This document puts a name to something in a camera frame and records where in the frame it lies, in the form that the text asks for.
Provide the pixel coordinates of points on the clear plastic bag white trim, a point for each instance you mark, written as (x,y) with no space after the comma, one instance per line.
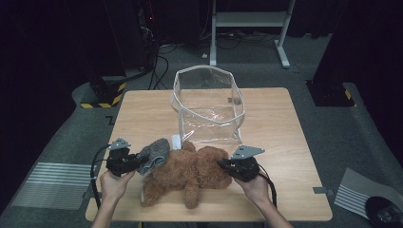
(207,104)

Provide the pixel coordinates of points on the white metal stand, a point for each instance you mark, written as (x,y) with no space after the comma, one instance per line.
(250,19)

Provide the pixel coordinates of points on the black base yellow-black stripes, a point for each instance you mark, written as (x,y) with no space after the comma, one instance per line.
(329,93)
(104,91)

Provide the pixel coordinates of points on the grey fluffy doll garment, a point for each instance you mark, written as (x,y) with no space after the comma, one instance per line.
(155,155)

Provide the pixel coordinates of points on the black round object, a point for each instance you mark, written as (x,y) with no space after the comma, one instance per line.
(383,212)

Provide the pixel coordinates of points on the striped grey sheet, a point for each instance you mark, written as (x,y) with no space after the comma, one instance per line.
(358,193)
(53,186)

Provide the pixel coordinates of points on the person's left hand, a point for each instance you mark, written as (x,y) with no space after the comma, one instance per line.
(115,186)

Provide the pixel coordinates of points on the person's right hand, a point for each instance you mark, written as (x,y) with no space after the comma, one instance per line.
(253,190)

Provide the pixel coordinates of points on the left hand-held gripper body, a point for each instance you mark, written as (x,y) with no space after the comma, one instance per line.
(120,161)

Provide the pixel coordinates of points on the brown teddy bear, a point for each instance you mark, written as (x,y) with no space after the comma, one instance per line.
(190,174)

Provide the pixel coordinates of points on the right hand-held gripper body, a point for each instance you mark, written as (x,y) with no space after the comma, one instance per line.
(242,167)

